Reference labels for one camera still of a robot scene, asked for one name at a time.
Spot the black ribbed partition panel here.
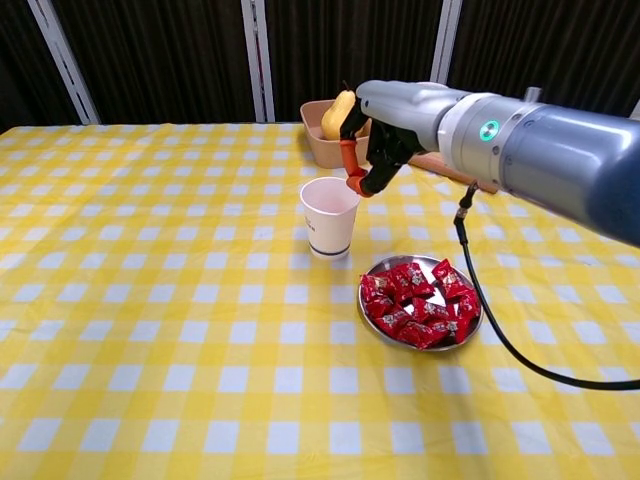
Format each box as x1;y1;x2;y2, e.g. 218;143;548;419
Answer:
446;0;640;121
266;0;445;124
49;0;257;125
0;0;84;134

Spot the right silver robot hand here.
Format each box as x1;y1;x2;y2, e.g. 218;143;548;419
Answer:
338;78;466;199

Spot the yellow white checked tablecloth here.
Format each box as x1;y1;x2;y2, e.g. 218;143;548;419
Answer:
0;117;640;480

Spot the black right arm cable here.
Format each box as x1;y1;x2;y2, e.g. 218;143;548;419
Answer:
452;180;640;392

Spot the tan square bowl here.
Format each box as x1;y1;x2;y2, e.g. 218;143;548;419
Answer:
299;99;374;169

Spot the yellow pear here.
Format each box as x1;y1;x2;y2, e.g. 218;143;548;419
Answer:
320;80;357;141

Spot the round silver metal plate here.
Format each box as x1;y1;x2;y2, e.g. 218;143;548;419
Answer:
356;254;485;353

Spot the wooden rolling pin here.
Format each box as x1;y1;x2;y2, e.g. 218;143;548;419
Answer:
407;152;501;195

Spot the single white paper cup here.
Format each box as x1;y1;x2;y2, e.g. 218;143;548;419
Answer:
299;176;362;260

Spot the red candy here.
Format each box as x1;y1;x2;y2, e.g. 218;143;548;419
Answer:
394;322;449;350
452;292;482;344
432;258;474;301
389;263;436;304
410;297;451;324
429;319;461;340
360;273;396;304
367;298;401;321
377;309;416;336

